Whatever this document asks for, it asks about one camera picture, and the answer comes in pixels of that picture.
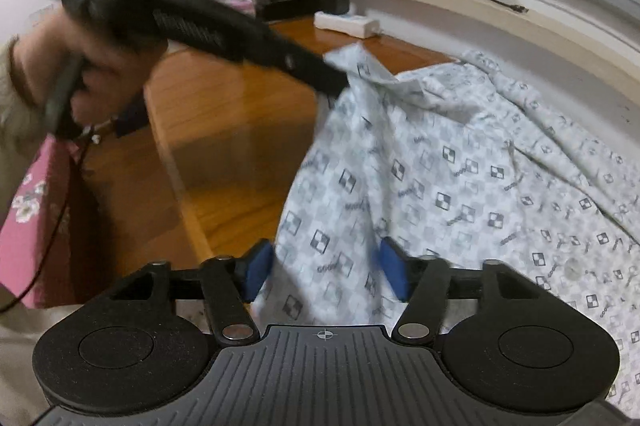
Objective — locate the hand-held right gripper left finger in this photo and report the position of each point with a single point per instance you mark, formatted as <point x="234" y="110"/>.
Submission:
<point x="257" y="268"/>

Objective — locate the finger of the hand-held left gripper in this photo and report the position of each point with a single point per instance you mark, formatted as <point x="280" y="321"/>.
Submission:
<point x="305" y="65"/>

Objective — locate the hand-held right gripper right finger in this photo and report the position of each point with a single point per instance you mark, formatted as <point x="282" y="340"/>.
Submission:
<point x="395" y="268"/>

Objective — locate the white patterned pajama top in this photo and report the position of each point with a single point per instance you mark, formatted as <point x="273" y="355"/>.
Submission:
<point x="450" y="186"/>

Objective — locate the person's left forearm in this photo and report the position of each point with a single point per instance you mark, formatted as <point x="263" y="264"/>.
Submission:
<point x="12" y="130"/>

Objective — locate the person's left hand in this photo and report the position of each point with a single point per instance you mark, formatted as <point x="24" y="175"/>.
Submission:
<point x="115" y="78"/>

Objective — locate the white power strip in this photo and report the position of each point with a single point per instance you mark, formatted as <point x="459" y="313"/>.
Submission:
<point x="347" y="24"/>

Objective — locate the black flat box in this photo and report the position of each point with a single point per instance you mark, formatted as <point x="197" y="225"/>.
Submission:
<point x="285" y="5"/>

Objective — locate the beige window sill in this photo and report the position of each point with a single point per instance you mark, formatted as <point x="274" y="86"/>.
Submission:
<point x="500" y="20"/>

